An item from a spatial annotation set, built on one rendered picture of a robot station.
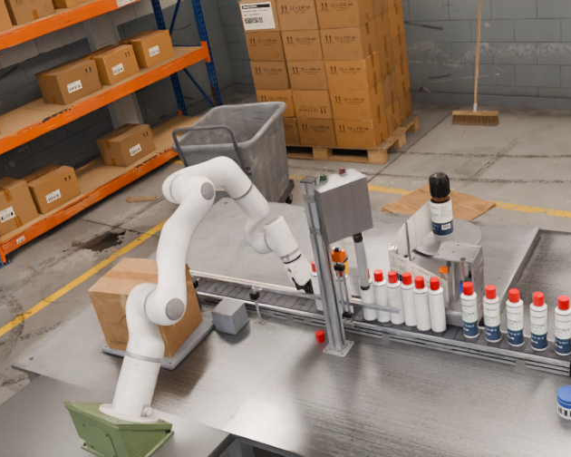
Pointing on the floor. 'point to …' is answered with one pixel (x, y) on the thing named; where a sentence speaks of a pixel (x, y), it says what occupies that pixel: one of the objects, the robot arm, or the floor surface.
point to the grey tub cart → (242, 145)
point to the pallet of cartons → (333, 73)
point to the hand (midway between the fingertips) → (310, 292)
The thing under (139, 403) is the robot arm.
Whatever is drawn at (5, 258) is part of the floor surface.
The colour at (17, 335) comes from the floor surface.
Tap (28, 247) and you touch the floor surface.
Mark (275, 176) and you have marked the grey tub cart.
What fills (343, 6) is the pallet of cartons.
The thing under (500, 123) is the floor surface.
